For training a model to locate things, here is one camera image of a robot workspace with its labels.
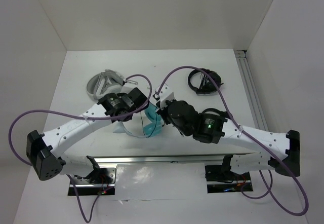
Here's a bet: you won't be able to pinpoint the teal cat-ear headphones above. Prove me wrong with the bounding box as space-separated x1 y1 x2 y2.
113 103 163 138

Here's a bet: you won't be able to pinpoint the black headphone audio cable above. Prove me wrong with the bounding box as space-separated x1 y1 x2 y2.
139 107 168 140

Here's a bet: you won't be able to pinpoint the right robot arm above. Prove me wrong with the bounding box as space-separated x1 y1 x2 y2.
156 100 300 179

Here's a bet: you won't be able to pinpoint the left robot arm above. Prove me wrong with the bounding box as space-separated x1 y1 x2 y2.
26 88 149 183

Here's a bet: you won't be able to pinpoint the black slim headphones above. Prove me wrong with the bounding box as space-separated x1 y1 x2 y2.
202 108 229 119

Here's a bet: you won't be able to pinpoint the grey white gaming headset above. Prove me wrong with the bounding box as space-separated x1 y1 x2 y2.
86 69 125 101

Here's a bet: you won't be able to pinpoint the black headset with microphone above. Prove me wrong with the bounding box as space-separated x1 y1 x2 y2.
187 68 223 95

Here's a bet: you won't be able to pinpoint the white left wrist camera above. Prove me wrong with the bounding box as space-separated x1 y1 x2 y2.
123 79 138 86

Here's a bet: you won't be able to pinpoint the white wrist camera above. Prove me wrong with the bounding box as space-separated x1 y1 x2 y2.
123 79 138 86
153 83 175 108

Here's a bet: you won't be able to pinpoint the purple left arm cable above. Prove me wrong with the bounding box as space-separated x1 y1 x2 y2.
8 74 153 223

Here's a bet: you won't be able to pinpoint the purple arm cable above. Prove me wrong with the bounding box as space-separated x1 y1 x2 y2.
8 74 153 223
155 66 311 217

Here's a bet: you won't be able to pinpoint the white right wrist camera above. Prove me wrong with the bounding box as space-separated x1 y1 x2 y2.
153 83 175 108

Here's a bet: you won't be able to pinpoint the aluminium front rail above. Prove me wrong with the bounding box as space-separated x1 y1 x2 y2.
88 153 259 166

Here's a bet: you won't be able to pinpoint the aluminium rail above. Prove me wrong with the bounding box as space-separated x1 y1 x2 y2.
234 50 268 131
88 153 259 166

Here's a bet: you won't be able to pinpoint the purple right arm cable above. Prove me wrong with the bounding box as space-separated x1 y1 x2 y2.
155 66 311 217

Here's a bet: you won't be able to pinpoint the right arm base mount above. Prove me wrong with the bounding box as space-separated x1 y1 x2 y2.
205 164 253 194

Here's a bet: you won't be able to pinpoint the aluminium right side rail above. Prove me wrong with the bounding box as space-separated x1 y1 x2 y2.
234 50 268 131

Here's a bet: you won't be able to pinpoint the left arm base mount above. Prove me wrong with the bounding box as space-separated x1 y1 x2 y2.
72 165 117 196

